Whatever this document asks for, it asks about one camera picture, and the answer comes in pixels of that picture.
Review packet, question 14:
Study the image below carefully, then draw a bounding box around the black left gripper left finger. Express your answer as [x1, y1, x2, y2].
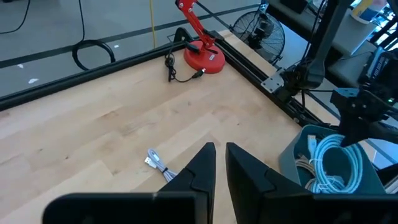
[158, 142, 217, 224]

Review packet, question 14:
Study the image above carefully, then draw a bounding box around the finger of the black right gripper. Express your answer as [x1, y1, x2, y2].
[340, 121, 398, 147]

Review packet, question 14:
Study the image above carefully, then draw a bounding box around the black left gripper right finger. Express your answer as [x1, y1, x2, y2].
[225, 142, 315, 224]

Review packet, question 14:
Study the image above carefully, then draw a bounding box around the light blue cable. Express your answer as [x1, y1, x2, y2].
[306, 133, 364, 194]

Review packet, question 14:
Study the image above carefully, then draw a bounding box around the teal plastic bin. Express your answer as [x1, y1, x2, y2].
[278, 124, 388, 195]

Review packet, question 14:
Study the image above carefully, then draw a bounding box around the dark grey desk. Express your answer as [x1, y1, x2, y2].
[267, 0, 386, 88]

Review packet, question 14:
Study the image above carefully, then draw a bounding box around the red desk lamp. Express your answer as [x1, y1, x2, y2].
[175, 0, 226, 75]

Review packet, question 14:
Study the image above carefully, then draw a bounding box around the black floor fan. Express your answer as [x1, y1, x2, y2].
[231, 11, 286, 65]

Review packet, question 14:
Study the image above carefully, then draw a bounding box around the lavender short cable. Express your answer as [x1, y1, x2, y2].
[144, 148, 178, 183]

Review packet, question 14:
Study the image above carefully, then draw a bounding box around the black lamp cable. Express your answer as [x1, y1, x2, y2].
[164, 46, 206, 83]

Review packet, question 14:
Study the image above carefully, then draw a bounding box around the black aluminium table frame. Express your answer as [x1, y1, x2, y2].
[0, 27, 340, 127]

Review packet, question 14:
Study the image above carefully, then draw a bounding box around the yellow hanging cable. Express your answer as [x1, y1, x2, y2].
[149, 0, 157, 50]

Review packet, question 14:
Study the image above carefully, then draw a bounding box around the black coiled floor cable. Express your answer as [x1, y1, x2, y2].
[72, 39, 116, 71]

